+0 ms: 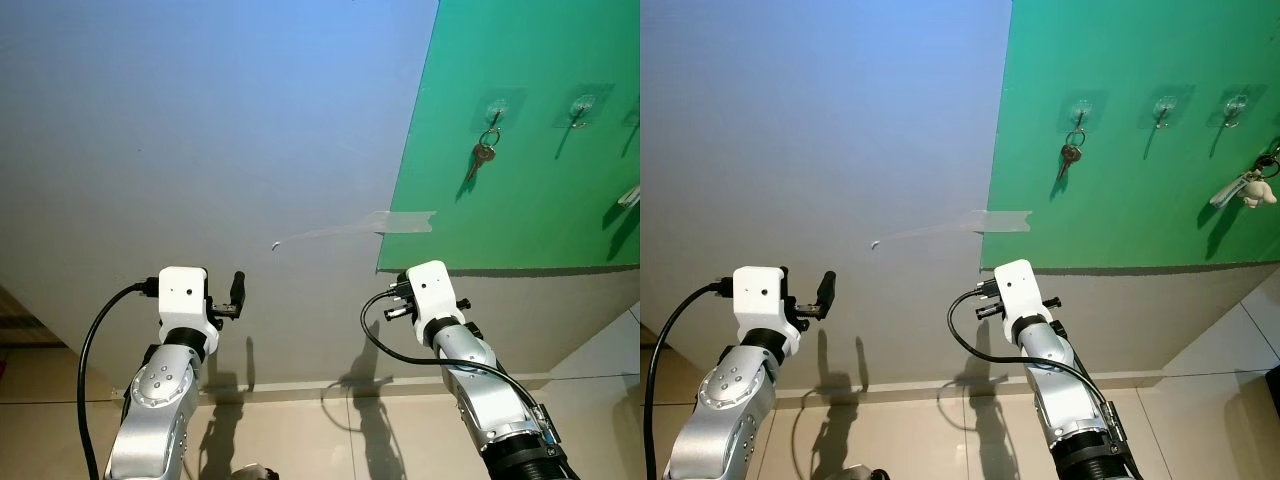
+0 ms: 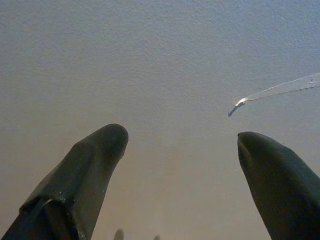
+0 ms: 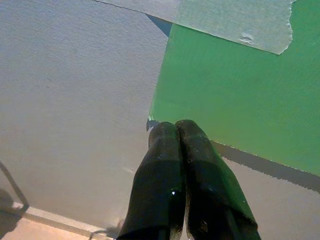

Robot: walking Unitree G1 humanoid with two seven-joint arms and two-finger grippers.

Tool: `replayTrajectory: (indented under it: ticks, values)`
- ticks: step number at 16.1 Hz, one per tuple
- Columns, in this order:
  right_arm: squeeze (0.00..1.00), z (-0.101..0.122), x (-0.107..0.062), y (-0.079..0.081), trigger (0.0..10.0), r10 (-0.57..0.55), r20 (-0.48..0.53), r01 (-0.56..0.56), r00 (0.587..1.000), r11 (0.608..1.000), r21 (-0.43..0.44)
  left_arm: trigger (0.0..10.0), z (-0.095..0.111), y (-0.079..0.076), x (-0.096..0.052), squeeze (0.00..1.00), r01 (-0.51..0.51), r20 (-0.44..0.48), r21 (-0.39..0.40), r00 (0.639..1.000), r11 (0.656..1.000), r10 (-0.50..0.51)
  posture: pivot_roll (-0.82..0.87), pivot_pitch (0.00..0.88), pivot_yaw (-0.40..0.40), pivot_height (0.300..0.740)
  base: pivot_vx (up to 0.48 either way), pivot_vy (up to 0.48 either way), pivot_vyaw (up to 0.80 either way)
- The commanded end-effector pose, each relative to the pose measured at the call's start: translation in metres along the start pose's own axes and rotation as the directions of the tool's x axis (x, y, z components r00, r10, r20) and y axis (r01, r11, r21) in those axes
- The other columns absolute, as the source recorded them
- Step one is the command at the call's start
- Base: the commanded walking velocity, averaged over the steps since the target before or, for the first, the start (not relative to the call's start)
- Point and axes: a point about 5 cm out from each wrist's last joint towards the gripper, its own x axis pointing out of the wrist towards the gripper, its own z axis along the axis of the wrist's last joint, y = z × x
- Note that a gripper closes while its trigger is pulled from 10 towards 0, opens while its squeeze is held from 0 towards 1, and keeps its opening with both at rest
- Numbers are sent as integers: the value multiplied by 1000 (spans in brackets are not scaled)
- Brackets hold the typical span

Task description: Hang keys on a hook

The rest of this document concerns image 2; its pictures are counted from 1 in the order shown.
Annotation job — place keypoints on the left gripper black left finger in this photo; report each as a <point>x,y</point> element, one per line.
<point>75,180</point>

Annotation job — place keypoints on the clear adhesive wall hook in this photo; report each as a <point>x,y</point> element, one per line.
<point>287,87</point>

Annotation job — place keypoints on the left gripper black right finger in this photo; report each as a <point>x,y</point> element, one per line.
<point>282,185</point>

